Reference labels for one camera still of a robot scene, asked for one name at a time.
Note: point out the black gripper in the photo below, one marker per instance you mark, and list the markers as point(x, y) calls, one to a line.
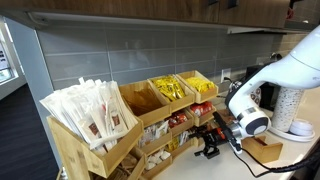
point(212, 139)

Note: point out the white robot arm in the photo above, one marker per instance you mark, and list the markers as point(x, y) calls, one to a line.
point(300, 69)

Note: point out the red sachets right stand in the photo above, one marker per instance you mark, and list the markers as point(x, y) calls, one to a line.
point(201, 109)

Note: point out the red sachets stand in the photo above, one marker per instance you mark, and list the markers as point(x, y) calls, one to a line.
point(201, 109)
point(176, 119)

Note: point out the wooden condiment stand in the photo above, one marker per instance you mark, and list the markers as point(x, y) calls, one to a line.
point(199, 97)
point(176, 106)
point(147, 103)

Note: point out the right wooden condiment stand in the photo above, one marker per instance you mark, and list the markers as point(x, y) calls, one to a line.
point(199, 97)

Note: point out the white sachets middle shelf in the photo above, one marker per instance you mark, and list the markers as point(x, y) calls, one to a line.
point(153, 132)

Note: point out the white sachets shelf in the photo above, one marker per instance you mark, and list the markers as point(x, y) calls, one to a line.
point(153, 132)
point(156, 158)

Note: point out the white sachets bottom shelf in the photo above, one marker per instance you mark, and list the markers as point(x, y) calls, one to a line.
point(156, 158)

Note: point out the left wooden cutlery stand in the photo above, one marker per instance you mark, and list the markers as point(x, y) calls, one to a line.
point(82, 163)

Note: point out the yellow sachets right bin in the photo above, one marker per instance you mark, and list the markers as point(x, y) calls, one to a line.
point(199, 84)

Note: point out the yellow sachets bin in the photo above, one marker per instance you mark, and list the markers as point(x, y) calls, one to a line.
point(199, 84)
point(169, 87)

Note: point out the yellow sachets middle bin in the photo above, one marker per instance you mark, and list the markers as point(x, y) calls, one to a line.
point(169, 87)

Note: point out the stack of patterned paper cups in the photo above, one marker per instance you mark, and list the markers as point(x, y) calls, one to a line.
point(286, 106)

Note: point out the stack of white lids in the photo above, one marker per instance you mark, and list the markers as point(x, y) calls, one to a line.
point(301, 127)

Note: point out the white wrapped cutlery packets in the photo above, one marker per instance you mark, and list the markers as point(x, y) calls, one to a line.
point(94, 110)

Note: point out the wooden overhead cabinet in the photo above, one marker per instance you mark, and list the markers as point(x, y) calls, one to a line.
point(252, 13)

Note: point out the white wall outlet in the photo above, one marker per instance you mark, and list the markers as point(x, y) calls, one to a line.
point(225, 73)

